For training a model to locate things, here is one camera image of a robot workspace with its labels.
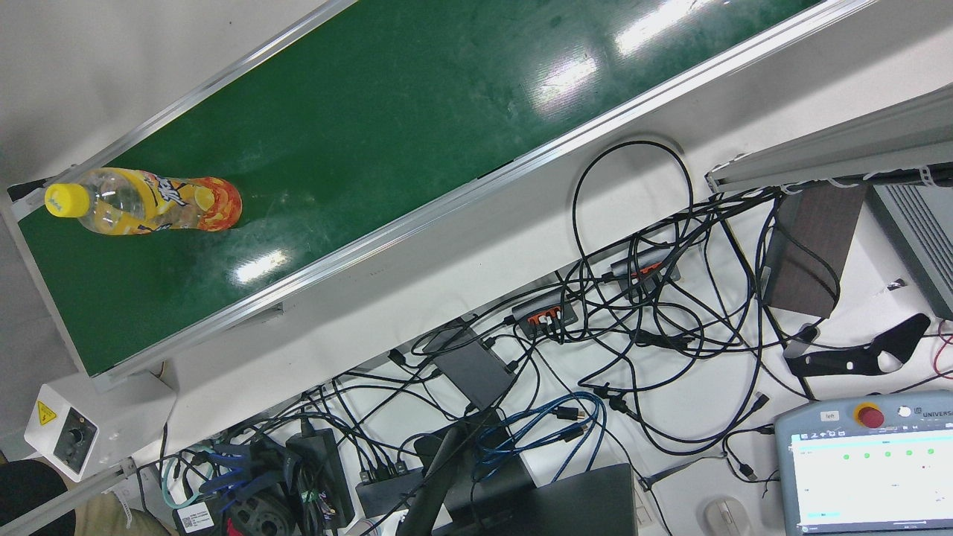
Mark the black orange USB hub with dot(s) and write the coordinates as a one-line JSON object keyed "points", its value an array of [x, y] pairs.
{"points": [[543, 309], [644, 266]]}

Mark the green conveyor belt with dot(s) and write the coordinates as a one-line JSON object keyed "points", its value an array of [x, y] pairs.
{"points": [[372, 134]]}

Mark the yellow-capped orange drink bottle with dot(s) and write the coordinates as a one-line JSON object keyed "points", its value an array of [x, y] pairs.
{"points": [[149, 201]]}

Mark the black power adapter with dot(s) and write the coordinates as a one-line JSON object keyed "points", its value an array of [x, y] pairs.
{"points": [[320, 469]]}

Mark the black computer monitor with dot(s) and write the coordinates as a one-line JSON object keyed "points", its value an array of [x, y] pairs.
{"points": [[581, 499]]}

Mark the white computer mouse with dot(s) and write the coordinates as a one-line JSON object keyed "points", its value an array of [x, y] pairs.
{"points": [[722, 517]]}

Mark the aluminium profile post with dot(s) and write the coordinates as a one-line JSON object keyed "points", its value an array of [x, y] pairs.
{"points": [[841, 145]]}

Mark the grey ribbed controller box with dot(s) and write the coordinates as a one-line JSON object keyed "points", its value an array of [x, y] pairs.
{"points": [[923, 238]]}

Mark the black multi-port hub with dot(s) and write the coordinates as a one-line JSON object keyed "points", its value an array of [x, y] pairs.
{"points": [[387, 491]]}

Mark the person in khaki and black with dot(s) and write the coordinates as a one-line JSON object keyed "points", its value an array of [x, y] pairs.
{"points": [[30, 499]]}

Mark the brown wooden block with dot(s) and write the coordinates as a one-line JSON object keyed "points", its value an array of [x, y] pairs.
{"points": [[811, 246]]}

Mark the dark grey flat box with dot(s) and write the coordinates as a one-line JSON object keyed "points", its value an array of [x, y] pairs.
{"points": [[476, 368]]}

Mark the black flat bracket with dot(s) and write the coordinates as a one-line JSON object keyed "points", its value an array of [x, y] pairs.
{"points": [[841, 362]]}

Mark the black monitor stand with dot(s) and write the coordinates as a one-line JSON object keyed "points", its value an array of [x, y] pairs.
{"points": [[439, 484]]}

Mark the black metal mount part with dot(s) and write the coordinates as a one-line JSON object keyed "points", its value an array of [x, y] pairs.
{"points": [[260, 515]]}

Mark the grey teach pendant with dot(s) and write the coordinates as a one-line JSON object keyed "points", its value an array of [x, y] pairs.
{"points": [[864, 476]]}

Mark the white conveyor control box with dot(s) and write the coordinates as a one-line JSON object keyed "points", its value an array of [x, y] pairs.
{"points": [[97, 417]]}

